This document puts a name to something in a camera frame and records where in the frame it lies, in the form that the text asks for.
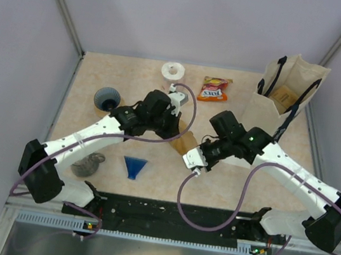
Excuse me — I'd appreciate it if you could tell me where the glass pitcher with handle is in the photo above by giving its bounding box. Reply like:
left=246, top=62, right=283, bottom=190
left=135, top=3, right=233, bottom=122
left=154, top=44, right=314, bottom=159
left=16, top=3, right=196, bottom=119
left=70, top=152, right=105, bottom=178

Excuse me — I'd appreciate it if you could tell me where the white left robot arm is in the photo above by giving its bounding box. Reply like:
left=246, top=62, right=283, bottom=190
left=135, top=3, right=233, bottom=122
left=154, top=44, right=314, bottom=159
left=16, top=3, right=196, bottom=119
left=18, top=90, right=188, bottom=216

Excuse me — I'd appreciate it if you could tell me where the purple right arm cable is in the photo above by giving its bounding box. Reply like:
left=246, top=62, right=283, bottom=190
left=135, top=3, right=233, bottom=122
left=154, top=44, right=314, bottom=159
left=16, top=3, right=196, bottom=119
left=171, top=150, right=341, bottom=255

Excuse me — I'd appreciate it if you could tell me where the blue glass dripper cone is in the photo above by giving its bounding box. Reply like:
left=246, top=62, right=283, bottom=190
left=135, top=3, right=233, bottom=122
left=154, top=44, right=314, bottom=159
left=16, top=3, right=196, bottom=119
left=124, top=156, right=148, bottom=180
left=93, top=87, right=121, bottom=112

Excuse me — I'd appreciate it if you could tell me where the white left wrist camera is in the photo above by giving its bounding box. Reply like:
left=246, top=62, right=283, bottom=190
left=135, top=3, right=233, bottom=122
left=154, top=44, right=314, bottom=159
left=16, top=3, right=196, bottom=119
left=168, top=84, right=189, bottom=117

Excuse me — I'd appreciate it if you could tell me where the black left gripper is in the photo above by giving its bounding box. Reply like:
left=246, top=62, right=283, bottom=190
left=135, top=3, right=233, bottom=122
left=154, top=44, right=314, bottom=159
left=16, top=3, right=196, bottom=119
left=145, top=103, right=183, bottom=141

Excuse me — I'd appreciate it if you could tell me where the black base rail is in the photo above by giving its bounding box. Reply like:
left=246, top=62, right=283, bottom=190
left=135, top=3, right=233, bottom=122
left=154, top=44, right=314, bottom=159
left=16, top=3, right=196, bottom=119
left=59, top=185, right=276, bottom=254

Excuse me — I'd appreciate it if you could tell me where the orange snack bag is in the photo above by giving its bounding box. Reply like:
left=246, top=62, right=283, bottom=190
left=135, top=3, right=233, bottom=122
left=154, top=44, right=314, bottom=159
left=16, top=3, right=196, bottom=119
left=197, top=76, right=233, bottom=102

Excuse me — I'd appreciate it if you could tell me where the white toilet paper roll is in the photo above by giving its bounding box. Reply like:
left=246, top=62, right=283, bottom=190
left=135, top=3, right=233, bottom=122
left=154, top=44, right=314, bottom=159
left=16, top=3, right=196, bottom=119
left=161, top=62, right=185, bottom=91

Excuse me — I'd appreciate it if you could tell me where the brown paper coffee filter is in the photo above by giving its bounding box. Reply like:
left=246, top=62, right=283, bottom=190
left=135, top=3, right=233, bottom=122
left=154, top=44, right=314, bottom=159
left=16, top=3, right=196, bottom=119
left=169, top=131, right=198, bottom=155

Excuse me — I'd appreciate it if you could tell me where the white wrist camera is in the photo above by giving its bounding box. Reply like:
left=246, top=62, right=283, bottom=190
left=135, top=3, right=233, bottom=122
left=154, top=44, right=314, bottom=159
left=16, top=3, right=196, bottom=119
left=182, top=146, right=208, bottom=171
left=168, top=84, right=189, bottom=117

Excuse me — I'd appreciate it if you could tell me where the brown box in bag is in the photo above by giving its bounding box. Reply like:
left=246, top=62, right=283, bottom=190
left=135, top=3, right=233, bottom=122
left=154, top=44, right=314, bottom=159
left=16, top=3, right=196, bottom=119
left=269, top=86, right=298, bottom=114

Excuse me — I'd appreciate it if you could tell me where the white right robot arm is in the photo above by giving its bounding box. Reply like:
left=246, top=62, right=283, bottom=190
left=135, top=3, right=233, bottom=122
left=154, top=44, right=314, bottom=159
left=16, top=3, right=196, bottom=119
left=200, top=110, right=341, bottom=253

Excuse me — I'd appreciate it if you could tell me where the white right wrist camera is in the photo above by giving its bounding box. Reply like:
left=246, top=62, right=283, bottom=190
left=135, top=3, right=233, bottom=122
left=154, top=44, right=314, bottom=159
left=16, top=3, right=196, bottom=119
left=182, top=146, right=208, bottom=171

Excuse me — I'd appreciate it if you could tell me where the grey slotted cable duct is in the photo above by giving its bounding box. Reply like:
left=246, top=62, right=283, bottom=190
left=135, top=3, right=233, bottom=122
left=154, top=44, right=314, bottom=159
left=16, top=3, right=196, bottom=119
left=15, top=211, right=271, bottom=255

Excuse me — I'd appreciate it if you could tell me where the cream canvas tote bag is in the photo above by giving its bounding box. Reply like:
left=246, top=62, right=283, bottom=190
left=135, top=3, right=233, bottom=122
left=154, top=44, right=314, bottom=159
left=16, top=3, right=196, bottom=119
left=240, top=55, right=331, bottom=141

